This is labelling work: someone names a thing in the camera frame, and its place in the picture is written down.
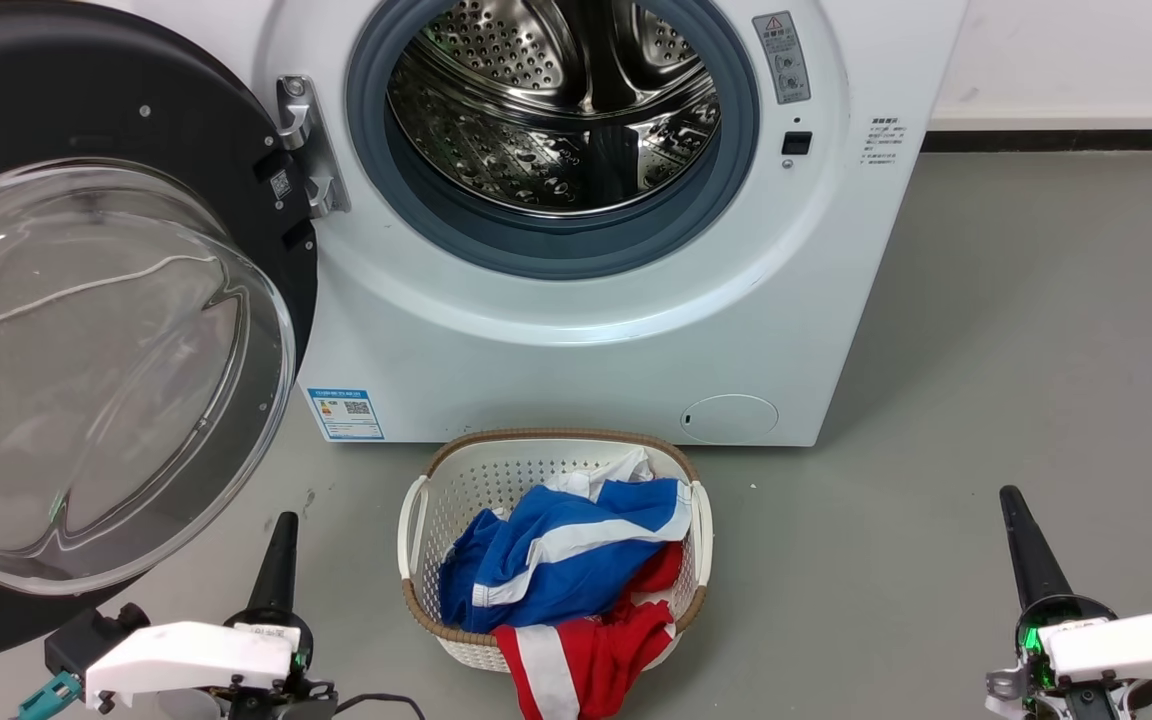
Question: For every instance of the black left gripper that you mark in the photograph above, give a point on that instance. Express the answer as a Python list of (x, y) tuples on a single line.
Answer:
[(276, 620)]

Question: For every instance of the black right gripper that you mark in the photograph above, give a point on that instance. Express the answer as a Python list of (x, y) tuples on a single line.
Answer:
[(1028, 640)]

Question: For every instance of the black round washer door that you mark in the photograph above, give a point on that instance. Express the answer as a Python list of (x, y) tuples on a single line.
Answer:
[(186, 120)]

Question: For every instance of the white washing machine body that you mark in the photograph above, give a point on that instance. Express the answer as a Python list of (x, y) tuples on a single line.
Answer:
[(536, 360)]

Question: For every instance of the metal door hinge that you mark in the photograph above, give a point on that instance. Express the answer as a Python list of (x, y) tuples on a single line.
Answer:
[(311, 150)]

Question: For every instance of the stainless steel washer drum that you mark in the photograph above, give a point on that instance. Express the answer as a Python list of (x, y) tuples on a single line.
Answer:
[(536, 150)]

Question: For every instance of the blue energy label sticker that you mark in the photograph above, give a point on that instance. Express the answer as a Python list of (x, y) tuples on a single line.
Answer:
[(345, 414)]

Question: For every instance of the black left wrist connector block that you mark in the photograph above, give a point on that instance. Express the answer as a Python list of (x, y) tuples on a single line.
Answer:
[(86, 635)]

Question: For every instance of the white laundry basket brown rim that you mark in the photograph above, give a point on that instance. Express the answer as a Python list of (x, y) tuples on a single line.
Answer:
[(496, 480)]

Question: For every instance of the blue and white garment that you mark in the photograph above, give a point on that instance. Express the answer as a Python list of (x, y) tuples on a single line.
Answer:
[(558, 572)]

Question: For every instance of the red and white garment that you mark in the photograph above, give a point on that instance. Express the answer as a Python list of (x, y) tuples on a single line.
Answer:
[(608, 652)]

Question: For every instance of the round white filter cover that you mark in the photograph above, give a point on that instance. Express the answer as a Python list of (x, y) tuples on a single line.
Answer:
[(731, 418)]

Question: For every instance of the small black text label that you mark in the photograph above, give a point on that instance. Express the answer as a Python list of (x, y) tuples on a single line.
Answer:
[(882, 140)]

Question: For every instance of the grey warning sticker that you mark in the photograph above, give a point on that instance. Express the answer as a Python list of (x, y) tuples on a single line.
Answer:
[(782, 58)]

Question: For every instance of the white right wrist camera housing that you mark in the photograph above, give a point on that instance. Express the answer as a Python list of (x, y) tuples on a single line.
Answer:
[(1136, 645)]

